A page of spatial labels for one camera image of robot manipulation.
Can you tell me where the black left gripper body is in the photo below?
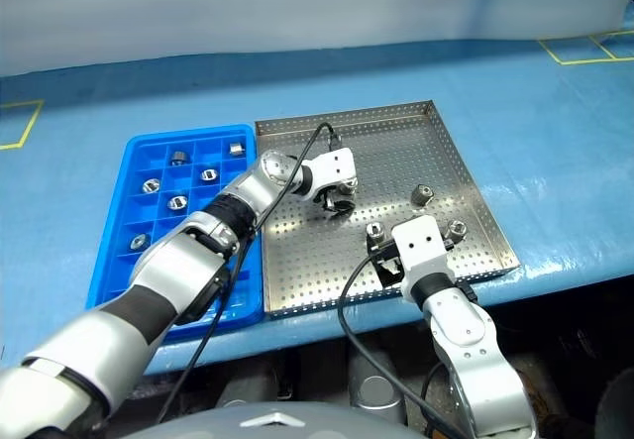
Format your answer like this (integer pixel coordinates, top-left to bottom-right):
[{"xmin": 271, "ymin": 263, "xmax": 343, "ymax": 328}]
[{"xmin": 316, "ymin": 183, "xmax": 349, "ymax": 207}]

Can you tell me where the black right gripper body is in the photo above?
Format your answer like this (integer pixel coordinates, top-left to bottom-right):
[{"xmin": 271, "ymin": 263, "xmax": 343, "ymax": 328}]
[{"xmin": 365, "ymin": 234, "xmax": 456, "ymax": 265}]

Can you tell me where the perforated steel tray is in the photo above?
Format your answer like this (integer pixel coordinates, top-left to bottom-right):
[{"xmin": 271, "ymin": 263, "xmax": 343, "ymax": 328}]
[{"xmin": 254, "ymin": 99, "xmax": 523, "ymax": 322}]

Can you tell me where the blue plastic compartment tray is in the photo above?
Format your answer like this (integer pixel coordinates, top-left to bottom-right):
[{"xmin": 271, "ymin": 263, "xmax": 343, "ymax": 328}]
[{"xmin": 84, "ymin": 123, "xmax": 265, "ymax": 344}]

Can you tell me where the silver cylinder under table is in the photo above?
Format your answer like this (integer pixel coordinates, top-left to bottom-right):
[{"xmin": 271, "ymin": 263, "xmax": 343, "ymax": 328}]
[{"xmin": 346, "ymin": 343, "xmax": 409, "ymax": 426}]

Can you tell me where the grey robot torso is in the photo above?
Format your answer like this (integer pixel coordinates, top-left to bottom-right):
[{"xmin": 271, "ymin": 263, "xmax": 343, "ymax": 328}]
[{"xmin": 121, "ymin": 398, "xmax": 413, "ymax": 439}]

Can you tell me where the dark rounded shape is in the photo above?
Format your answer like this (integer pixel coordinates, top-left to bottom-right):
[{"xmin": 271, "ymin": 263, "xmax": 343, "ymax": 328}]
[{"xmin": 593, "ymin": 371, "xmax": 634, "ymax": 439}]

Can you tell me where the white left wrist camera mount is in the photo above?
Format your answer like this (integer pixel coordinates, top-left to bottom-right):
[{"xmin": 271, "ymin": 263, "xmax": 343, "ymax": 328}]
[{"xmin": 300, "ymin": 147, "xmax": 358, "ymax": 203}]

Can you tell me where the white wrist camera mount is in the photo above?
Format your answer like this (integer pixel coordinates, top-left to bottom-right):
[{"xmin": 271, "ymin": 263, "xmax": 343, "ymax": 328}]
[
  {"xmin": 390, "ymin": 214, "xmax": 451, "ymax": 303},
  {"xmin": 300, "ymin": 147, "xmax": 358, "ymax": 203}
]

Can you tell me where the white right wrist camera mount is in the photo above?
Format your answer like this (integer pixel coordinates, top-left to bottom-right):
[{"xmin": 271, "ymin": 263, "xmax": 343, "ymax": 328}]
[{"xmin": 390, "ymin": 214, "xmax": 451, "ymax": 303}]

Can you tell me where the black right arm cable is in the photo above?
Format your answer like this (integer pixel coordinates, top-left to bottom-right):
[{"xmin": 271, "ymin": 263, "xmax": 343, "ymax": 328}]
[{"xmin": 337, "ymin": 252, "xmax": 470, "ymax": 439}]

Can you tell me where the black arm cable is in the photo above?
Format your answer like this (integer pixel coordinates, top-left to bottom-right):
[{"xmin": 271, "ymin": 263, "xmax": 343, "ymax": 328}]
[
  {"xmin": 157, "ymin": 122, "xmax": 344, "ymax": 424},
  {"xmin": 337, "ymin": 252, "xmax": 470, "ymax": 439}
]

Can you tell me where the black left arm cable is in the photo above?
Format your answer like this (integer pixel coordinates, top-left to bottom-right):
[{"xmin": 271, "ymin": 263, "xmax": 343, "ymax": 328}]
[{"xmin": 157, "ymin": 122, "xmax": 344, "ymax": 424}]

